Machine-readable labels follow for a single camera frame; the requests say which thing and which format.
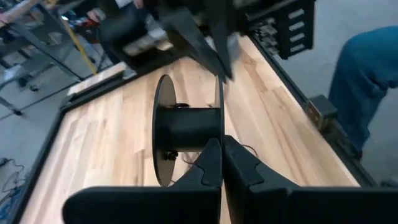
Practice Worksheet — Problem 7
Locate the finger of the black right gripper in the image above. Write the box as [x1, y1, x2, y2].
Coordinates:
[161, 7, 233, 82]
[213, 23, 240, 75]

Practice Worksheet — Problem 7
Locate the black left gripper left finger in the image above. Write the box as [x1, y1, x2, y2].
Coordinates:
[62, 138, 223, 224]

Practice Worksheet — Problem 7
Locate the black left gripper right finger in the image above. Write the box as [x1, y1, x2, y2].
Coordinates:
[223, 135, 398, 224]

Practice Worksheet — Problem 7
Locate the black cord spool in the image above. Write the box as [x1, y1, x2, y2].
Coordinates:
[151, 73, 225, 188]

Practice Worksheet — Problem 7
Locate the black slotted crate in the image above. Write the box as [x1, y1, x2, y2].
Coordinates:
[242, 0, 315, 60]

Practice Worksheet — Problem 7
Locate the person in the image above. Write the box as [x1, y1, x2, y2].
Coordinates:
[328, 26, 398, 156]

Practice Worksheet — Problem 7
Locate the wooden bench table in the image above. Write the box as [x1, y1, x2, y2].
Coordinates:
[0, 0, 43, 26]

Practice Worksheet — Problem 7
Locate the small black camera box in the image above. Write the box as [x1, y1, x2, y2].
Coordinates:
[305, 94, 339, 131]

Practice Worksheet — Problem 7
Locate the blue coiled floor cable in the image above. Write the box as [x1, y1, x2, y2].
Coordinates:
[0, 183, 21, 220]

